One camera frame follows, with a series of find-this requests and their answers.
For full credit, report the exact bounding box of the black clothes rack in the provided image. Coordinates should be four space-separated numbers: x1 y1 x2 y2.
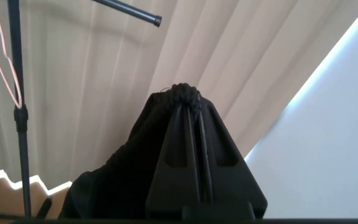
0 0 163 219

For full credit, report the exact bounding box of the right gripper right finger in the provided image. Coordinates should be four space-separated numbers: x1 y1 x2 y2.
196 95 269 219

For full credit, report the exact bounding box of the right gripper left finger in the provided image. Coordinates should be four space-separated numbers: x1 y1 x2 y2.
144 104 203 219

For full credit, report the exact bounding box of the white curtain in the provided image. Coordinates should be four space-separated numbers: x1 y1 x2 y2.
0 0 358 190

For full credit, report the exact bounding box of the black garment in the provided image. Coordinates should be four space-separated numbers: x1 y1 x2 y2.
58 82 202 219

